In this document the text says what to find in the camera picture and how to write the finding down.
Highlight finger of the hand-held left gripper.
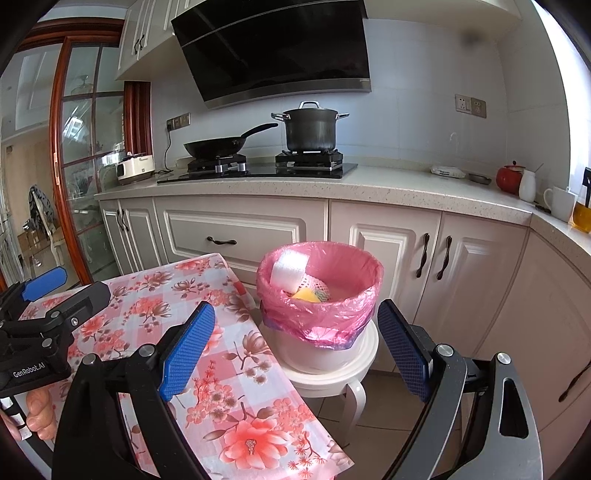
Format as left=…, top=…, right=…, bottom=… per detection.
left=17, top=281, right=112, bottom=327
left=0, top=265, right=70, bottom=308

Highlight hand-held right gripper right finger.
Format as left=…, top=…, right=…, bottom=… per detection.
left=377, top=299, right=544, bottom=480

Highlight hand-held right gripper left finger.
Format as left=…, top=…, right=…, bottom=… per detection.
left=55, top=301, right=218, bottom=480

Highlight pink-lined trash bin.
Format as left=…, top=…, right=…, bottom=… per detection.
left=256, top=242, right=385, bottom=349

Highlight white trash bin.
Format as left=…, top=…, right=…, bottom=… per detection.
left=263, top=318, right=370, bottom=374

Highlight white foam roll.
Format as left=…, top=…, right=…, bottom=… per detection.
left=269, top=253, right=311, bottom=292

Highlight person's left hand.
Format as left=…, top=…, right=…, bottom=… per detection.
left=24, top=386, right=58, bottom=443

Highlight white upholstered dining chair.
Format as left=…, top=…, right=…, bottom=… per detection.
left=39, top=198, right=68, bottom=265

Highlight white round stool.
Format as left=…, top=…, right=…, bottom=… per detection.
left=259, top=318, right=380, bottom=454

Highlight dark patterned garment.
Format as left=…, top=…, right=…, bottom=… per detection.
left=28, top=185, right=59, bottom=236

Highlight white countertop appliance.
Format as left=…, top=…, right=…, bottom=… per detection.
left=115, top=152, right=155, bottom=186

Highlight white cabinet drawer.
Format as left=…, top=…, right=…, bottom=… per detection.
left=154, top=196, right=330, bottom=287

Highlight wooden glass sliding door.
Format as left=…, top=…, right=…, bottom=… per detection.
left=50, top=36, right=127, bottom=287

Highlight white corner base cabinet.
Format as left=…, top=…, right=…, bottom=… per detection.
left=475, top=231, right=591, bottom=462

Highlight speckled kitchen countertop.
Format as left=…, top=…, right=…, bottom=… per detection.
left=95, top=164, right=591, bottom=273

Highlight red wooden panel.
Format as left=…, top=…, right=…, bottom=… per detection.
left=124, top=80, right=152, bottom=156

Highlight black gas stove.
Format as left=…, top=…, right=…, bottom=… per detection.
left=157, top=150, right=358, bottom=185

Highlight red ceramic jar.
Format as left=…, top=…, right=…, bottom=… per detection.
left=496, top=161, right=526, bottom=195

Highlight black wok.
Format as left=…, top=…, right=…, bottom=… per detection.
left=183, top=122, right=279, bottom=160

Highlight white pitcher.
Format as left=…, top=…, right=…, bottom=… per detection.
left=518, top=164, right=544, bottom=204

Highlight white cup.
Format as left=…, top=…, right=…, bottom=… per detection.
left=543, top=186, right=578, bottom=221

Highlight yellow liquid glass container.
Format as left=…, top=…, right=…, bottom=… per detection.
left=571, top=166, right=591, bottom=234

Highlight black lidded pot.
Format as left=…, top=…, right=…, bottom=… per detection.
left=271, top=102, right=350, bottom=153

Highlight white upper cabinet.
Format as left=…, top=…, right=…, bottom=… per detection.
left=115, top=0, right=178, bottom=80

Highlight black range hood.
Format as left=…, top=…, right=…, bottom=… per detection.
left=171, top=0, right=372, bottom=110

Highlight black power cable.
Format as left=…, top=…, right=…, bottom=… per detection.
left=154, top=129, right=174, bottom=176

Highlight empty wall outlet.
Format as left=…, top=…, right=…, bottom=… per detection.
left=455, top=93, right=487, bottom=119

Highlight red wooden door frame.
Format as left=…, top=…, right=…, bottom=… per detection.
left=0, top=18, right=126, bottom=63

